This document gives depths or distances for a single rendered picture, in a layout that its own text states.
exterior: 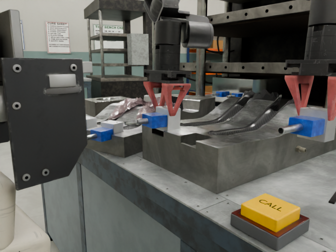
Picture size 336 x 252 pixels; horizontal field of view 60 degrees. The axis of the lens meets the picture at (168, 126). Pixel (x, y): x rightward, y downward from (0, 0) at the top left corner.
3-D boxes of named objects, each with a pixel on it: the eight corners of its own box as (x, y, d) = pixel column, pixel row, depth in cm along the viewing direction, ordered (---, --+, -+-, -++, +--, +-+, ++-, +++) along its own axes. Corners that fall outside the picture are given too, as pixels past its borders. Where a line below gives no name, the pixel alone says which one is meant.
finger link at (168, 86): (171, 112, 71) (172, 73, 70) (190, 116, 66) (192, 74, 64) (147, 113, 67) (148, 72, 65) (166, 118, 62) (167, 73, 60)
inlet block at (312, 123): (293, 151, 44) (297, 115, 43) (265, 143, 48) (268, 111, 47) (334, 139, 52) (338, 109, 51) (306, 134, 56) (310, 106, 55)
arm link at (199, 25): (150, 11, 70) (160, -15, 62) (194, 16, 74) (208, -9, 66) (156, 55, 67) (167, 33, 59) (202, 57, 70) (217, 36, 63)
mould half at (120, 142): (124, 158, 75) (123, 115, 72) (63, 142, 90) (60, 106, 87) (214, 125, 114) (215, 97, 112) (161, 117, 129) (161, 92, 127)
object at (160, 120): (130, 138, 60) (130, 112, 59) (119, 133, 64) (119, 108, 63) (179, 131, 68) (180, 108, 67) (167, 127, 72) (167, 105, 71)
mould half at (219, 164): (216, 194, 54) (219, 123, 51) (142, 158, 74) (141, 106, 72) (339, 148, 83) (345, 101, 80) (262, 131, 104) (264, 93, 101)
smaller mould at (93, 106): (95, 117, 129) (94, 102, 127) (83, 113, 141) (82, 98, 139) (134, 113, 141) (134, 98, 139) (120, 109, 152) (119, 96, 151)
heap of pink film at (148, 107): (143, 126, 85) (143, 99, 83) (102, 119, 95) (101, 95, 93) (190, 113, 105) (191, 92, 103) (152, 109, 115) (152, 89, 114)
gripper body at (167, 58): (164, 77, 72) (165, 46, 70) (192, 80, 64) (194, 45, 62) (142, 77, 68) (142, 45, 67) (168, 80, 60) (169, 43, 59)
